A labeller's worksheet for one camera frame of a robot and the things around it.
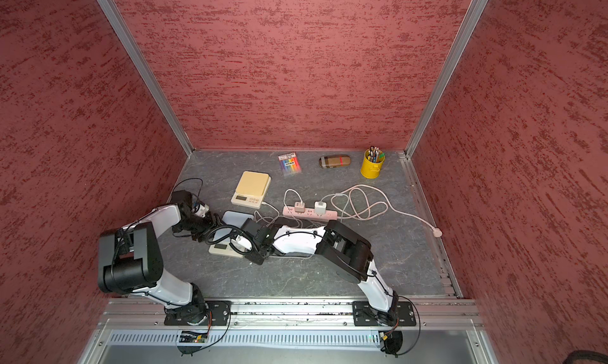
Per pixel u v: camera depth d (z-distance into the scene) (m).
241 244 0.77
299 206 0.92
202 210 0.87
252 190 1.03
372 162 1.03
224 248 0.87
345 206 1.02
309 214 0.95
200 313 0.68
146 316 0.75
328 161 1.13
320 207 0.91
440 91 0.96
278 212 0.97
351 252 0.52
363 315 0.73
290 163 1.14
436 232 0.96
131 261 0.45
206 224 0.81
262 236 0.68
